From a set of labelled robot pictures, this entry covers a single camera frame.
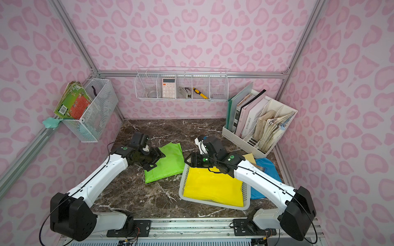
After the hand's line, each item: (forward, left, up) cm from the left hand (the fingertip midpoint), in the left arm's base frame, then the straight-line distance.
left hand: (162, 155), depth 82 cm
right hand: (-7, -14, +7) cm, 17 cm away
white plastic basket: (-19, -43, -6) cm, 47 cm away
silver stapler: (+41, -10, +11) cm, 44 cm away
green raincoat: (+1, -3, -12) cm, 13 cm away
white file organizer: (+16, -60, +11) cm, 64 cm away
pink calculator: (+38, -1, +15) cm, 41 cm away
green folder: (+26, -39, +15) cm, 49 cm away
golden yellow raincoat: (-13, -25, -8) cm, 29 cm away
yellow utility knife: (+40, -18, +12) cm, 45 cm away
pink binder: (+20, -45, +14) cm, 51 cm away
